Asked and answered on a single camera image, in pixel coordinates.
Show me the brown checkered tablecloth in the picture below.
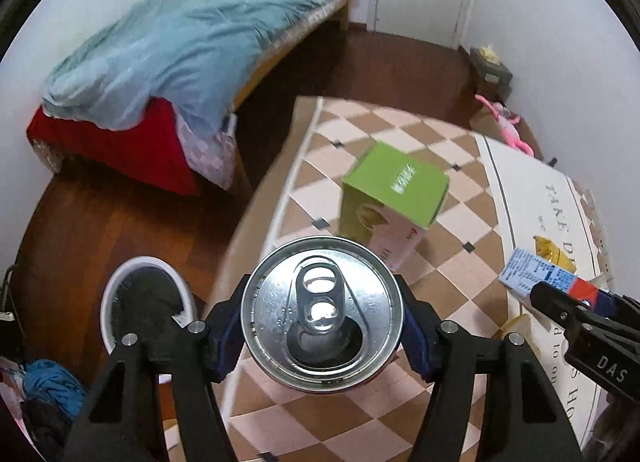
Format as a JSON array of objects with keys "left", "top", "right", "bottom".
[{"left": 219, "top": 95, "right": 593, "bottom": 462}]

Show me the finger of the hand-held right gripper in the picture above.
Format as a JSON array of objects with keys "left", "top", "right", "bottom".
[{"left": 529, "top": 281, "right": 626, "bottom": 339}]

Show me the dark olive tissue box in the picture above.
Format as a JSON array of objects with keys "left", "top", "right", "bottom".
[{"left": 469, "top": 44, "right": 514, "bottom": 99}]

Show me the silver aluminium drink can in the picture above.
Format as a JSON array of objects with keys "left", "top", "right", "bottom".
[{"left": 240, "top": 236, "right": 405, "bottom": 395}]

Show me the blue cloth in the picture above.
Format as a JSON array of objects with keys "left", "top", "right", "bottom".
[{"left": 21, "top": 359, "right": 87, "bottom": 420}]

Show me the white bin with black bag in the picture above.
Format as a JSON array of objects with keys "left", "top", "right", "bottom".
[{"left": 100, "top": 255, "right": 197, "bottom": 385}]

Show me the pink checked bed sheet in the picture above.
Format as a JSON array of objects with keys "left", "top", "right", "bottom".
[{"left": 172, "top": 110, "right": 239, "bottom": 191}]

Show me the wooden bed frame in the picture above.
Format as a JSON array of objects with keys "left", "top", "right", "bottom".
[{"left": 231, "top": 0, "right": 352, "bottom": 110}]

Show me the green cardboard box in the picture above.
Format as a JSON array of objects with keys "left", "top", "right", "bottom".
[{"left": 337, "top": 141, "right": 451, "bottom": 272}]

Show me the red blanket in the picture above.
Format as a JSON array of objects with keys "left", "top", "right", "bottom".
[{"left": 26, "top": 96, "right": 202, "bottom": 196}]

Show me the light blue blanket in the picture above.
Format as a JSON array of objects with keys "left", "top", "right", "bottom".
[{"left": 42, "top": 0, "right": 352, "bottom": 132}]

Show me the black cable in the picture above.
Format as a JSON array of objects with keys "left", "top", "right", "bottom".
[{"left": 0, "top": 265, "right": 17, "bottom": 325}]

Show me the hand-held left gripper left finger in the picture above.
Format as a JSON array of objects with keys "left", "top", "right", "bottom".
[{"left": 62, "top": 273, "right": 251, "bottom": 462}]

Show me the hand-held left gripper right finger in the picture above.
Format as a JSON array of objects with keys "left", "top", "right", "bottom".
[{"left": 395, "top": 275, "right": 586, "bottom": 462}]

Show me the white mat with lettering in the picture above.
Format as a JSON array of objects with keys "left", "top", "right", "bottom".
[{"left": 474, "top": 135, "right": 617, "bottom": 449}]

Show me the blue white drink carton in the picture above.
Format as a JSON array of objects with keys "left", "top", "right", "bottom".
[{"left": 498, "top": 247, "right": 601, "bottom": 314}]

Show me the yellow snack packet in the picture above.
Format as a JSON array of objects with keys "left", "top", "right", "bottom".
[{"left": 531, "top": 235, "right": 577, "bottom": 270}]

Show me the dark cloth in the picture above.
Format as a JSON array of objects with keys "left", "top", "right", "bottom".
[{"left": 20, "top": 394, "right": 81, "bottom": 462}]

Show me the pink plush toy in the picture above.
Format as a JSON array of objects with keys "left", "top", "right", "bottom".
[{"left": 475, "top": 94, "right": 535, "bottom": 157}]

